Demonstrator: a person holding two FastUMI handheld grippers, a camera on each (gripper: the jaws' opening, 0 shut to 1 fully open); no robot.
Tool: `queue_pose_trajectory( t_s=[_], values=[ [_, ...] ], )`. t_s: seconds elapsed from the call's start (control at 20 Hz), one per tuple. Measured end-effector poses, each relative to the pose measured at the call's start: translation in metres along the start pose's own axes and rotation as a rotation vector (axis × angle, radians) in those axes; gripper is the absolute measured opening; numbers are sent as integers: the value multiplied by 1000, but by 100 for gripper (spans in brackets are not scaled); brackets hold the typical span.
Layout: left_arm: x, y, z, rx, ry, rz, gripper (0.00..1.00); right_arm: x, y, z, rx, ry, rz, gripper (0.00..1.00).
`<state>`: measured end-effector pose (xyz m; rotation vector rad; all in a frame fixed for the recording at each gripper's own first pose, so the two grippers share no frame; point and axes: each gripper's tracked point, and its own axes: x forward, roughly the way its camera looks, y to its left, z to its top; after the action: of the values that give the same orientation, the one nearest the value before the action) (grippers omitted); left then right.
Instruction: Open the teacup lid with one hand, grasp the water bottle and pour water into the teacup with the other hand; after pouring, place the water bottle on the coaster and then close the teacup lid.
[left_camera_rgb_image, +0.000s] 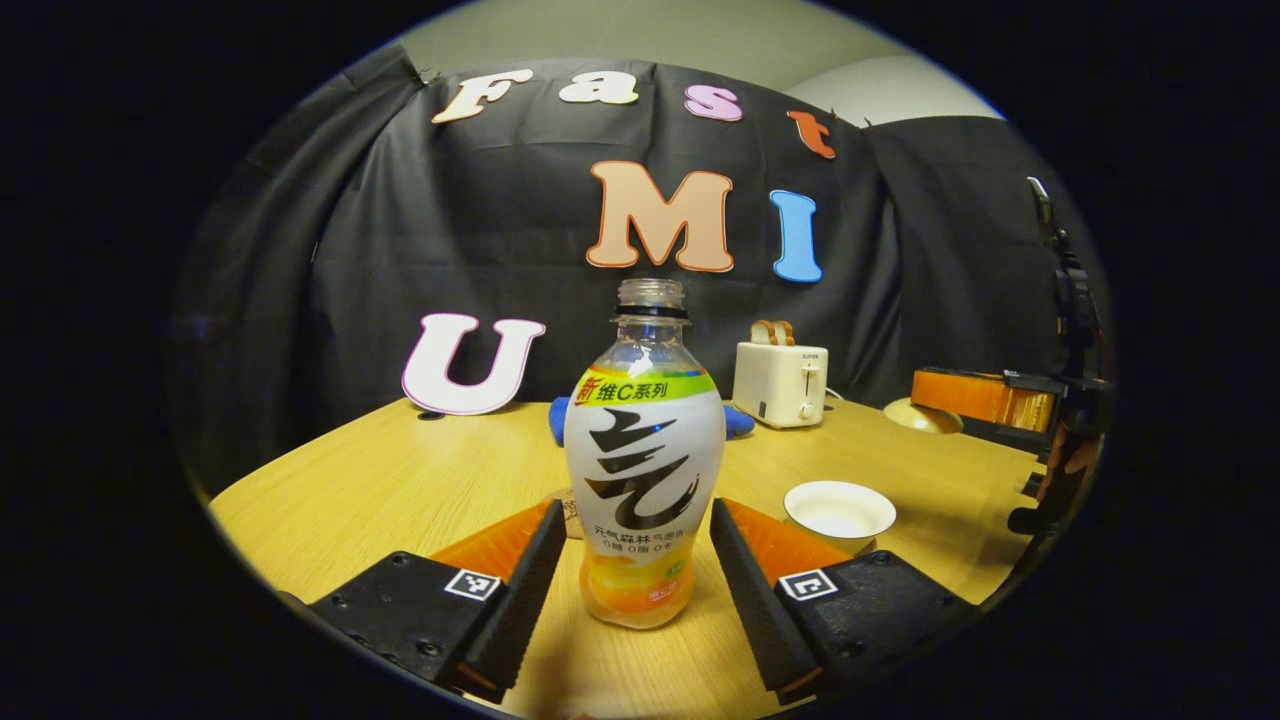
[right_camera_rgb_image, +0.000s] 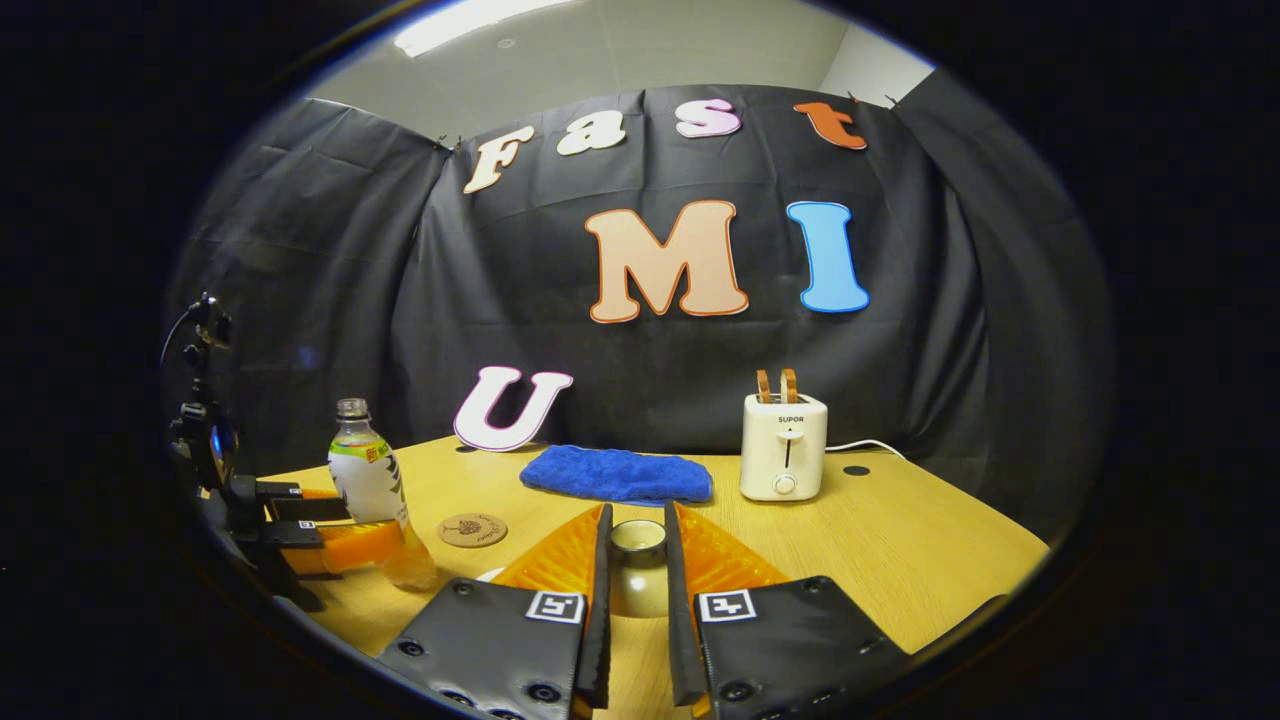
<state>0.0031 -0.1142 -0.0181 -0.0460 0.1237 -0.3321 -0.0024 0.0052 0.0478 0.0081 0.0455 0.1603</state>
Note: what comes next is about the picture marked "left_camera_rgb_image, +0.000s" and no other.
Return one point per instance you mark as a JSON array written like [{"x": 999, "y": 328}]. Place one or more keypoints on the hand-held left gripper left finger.
[{"x": 525, "y": 590}]

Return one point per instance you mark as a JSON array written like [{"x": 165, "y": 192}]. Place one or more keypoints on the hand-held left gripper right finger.
[{"x": 750, "y": 600}]

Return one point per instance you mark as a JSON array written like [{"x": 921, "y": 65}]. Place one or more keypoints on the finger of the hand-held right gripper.
[
  {"x": 1020, "y": 442},
  {"x": 980, "y": 398}
]

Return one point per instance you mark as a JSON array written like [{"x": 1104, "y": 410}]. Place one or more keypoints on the cream teacup lid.
[{"x": 920, "y": 418}]

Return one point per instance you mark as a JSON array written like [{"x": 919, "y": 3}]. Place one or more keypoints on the round cork coaster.
[{"x": 571, "y": 510}]

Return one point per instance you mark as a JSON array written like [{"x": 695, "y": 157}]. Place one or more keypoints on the cream teacup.
[{"x": 840, "y": 510}]

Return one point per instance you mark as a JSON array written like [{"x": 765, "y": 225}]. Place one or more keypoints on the clear water bottle white label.
[{"x": 645, "y": 470}]

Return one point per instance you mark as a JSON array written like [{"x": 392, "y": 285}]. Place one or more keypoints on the blue towel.
[{"x": 738, "y": 422}]

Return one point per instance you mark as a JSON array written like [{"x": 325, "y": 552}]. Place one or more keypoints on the white toaster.
[{"x": 780, "y": 385}]

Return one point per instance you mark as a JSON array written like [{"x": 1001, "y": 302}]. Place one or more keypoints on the toasted bread slice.
[
  {"x": 762, "y": 335},
  {"x": 783, "y": 333}
]

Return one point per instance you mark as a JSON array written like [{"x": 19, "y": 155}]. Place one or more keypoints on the black backdrop cloth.
[{"x": 400, "y": 250}]

